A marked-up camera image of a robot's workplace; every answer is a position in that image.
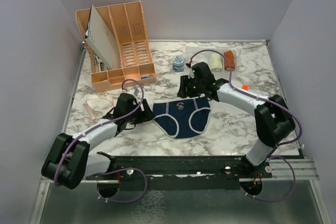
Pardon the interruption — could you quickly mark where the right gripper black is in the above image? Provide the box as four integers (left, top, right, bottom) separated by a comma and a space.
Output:
178, 74, 205, 98

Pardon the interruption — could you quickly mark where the navy blue underwear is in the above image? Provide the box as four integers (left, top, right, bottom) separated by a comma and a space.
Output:
153, 97, 211, 139

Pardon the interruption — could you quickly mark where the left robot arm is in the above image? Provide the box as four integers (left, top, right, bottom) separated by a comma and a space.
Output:
41, 93, 154, 189

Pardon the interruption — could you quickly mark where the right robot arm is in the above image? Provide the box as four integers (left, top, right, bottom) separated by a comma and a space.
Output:
177, 62, 296, 177

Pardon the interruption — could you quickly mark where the white pink underwear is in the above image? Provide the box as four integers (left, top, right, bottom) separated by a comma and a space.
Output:
83, 94, 114, 121

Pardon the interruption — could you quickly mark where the small blue white jar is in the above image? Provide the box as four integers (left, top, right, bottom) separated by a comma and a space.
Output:
172, 55, 185, 72

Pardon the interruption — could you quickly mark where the rolled cream cloth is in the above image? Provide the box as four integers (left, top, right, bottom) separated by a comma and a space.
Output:
209, 52, 223, 72

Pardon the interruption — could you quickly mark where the clear plastic tray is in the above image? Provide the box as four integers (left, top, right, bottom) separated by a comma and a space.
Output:
184, 46, 237, 80

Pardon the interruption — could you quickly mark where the rolled orange cloth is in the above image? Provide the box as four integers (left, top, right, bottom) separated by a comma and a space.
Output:
224, 50, 236, 71

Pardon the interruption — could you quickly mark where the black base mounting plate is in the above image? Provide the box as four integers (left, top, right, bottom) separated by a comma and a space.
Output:
87, 156, 272, 191

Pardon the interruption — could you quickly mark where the white perforated board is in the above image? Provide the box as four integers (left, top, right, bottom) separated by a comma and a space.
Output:
85, 5, 120, 70

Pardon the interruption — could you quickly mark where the orange desk file organizer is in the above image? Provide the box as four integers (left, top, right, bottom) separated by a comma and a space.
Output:
76, 1, 156, 92

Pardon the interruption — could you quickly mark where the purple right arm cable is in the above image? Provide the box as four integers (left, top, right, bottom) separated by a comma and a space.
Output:
185, 49, 303, 201

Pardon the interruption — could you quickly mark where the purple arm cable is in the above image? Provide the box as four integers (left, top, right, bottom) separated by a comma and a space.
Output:
185, 49, 303, 201
54, 79, 148, 204

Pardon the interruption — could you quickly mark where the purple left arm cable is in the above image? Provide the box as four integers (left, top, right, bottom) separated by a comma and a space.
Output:
54, 79, 148, 204

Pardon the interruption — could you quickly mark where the aluminium rail frame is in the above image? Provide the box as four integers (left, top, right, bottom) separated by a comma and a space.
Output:
30, 156, 331, 223

